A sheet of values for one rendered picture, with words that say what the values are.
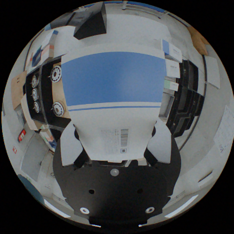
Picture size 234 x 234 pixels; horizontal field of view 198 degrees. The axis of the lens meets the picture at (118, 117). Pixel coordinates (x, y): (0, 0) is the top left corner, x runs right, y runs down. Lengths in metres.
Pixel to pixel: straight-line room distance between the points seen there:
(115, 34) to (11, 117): 3.20
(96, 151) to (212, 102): 2.96
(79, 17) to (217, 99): 3.02
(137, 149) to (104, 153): 0.06
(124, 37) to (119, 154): 0.61
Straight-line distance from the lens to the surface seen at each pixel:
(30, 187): 0.18
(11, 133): 3.18
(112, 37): 0.59
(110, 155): 0.16
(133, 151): 0.15
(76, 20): 0.48
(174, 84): 0.62
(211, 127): 2.97
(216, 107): 2.89
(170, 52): 0.60
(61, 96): 0.51
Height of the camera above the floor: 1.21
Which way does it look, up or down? 58 degrees down
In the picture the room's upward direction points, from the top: 175 degrees clockwise
